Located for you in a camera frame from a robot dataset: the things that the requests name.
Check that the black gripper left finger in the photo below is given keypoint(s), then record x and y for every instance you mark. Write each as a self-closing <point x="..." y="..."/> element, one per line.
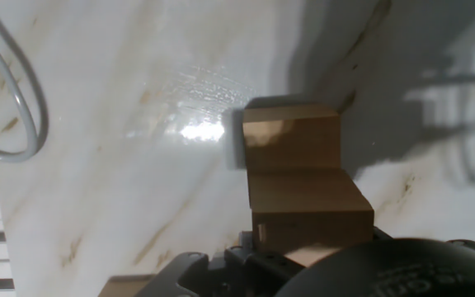
<point x="229" y="274"/>

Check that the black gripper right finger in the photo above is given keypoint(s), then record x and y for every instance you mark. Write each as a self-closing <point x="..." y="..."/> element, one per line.
<point x="382" y="234"/>

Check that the marble pattern table mat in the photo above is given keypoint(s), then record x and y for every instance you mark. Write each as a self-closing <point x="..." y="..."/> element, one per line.
<point x="118" y="185"/>

